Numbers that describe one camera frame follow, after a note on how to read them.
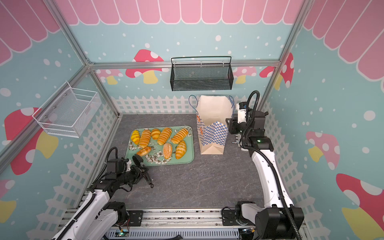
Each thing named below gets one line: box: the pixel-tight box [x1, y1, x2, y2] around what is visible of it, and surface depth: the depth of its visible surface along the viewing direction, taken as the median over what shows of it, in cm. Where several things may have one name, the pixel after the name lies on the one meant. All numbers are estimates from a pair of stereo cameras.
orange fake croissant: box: [139, 129, 152, 148], surface depth 105 cm
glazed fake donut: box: [136, 146, 152, 157], surface depth 93 cm
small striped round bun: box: [151, 128, 161, 140], surface depth 105 cm
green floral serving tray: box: [125, 125, 195, 166], surface depth 102 cm
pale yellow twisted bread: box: [171, 128, 189, 144], surface depth 104 cm
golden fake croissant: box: [175, 140, 187, 160], surface depth 97 cm
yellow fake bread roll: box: [131, 130, 141, 145], surface depth 104 cm
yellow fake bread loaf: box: [157, 127, 173, 146], surface depth 105 cm
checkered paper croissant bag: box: [196, 95, 232, 155], surface depth 93 cm
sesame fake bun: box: [162, 142, 173, 159], surface depth 96 cm
